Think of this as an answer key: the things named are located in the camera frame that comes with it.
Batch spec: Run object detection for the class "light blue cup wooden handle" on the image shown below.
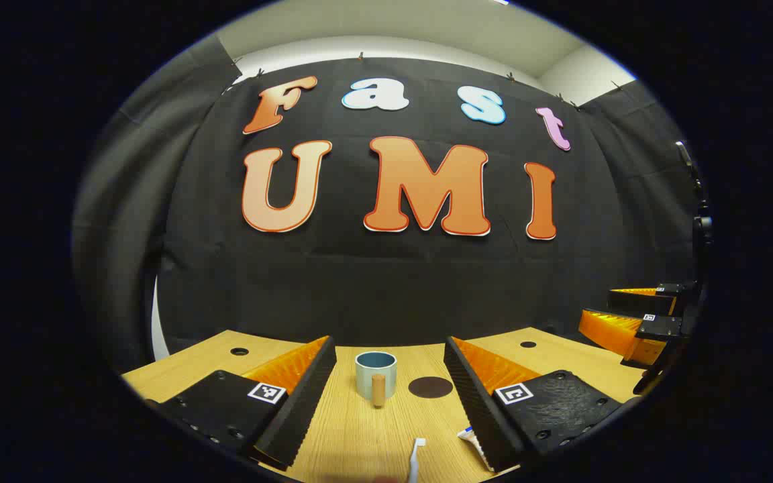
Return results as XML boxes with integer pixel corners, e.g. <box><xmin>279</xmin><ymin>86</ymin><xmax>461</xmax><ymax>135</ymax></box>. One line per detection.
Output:
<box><xmin>355</xmin><ymin>351</ymin><xmax>398</xmax><ymax>408</ymax></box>

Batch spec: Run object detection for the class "wooden desktop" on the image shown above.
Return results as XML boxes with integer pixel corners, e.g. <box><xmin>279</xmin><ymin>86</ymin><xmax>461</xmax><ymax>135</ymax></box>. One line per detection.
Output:
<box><xmin>121</xmin><ymin>327</ymin><xmax>629</xmax><ymax>483</ymax></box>

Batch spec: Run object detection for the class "white toothbrush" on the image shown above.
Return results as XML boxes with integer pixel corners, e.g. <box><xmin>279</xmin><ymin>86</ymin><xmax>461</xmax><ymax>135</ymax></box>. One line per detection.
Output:
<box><xmin>407</xmin><ymin>437</ymin><xmax>426</xmax><ymax>483</ymax></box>

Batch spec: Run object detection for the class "white toothpaste tube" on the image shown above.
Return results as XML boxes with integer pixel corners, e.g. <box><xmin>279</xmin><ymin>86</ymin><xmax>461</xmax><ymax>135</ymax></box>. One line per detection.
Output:
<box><xmin>457</xmin><ymin>427</ymin><xmax>491</xmax><ymax>467</ymax></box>

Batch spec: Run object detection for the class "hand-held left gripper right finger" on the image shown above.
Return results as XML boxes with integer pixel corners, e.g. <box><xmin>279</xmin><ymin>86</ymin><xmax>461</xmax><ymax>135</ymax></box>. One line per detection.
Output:
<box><xmin>444</xmin><ymin>335</ymin><xmax>629</xmax><ymax>474</ymax></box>

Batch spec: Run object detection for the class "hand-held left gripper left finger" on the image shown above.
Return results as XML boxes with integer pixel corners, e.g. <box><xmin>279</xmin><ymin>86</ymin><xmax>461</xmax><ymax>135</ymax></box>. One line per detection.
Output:
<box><xmin>145</xmin><ymin>335</ymin><xmax>338</xmax><ymax>470</ymax></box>

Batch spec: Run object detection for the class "black backdrop cloth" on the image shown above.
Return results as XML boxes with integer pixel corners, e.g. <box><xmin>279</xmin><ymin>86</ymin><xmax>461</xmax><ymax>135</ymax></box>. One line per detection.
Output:
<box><xmin>71</xmin><ymin>34</ymin><xmax>709</xmax><ymax>376</ymax></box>

